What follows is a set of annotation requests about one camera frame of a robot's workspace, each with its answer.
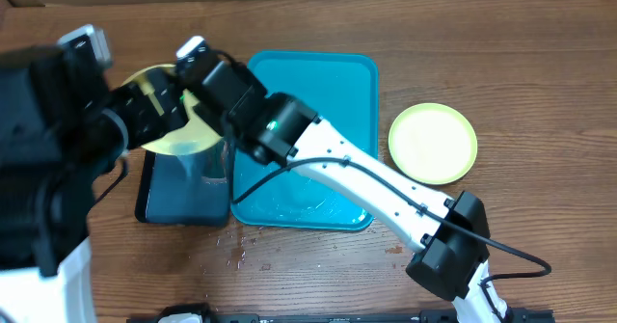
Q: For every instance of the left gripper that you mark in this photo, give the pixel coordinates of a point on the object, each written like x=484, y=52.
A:
x=134, y=100

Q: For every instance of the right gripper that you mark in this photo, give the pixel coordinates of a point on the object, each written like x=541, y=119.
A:
x=224, y=122

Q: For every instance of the yellow-green plate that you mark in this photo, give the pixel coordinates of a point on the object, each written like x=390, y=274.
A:
x=432, y=143
x=194, y=137

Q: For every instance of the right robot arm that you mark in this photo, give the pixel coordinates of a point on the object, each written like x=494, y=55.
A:
x=449, y=237

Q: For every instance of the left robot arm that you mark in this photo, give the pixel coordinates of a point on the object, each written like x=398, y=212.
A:
x=61, y=128

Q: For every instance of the black plastic tray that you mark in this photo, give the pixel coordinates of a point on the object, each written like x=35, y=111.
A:
x=189, y=190

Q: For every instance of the teal plastic tray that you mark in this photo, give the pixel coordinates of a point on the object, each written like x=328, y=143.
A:
x=343, y=88

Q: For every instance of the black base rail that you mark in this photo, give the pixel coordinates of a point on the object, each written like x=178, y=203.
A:
x=202, y=312

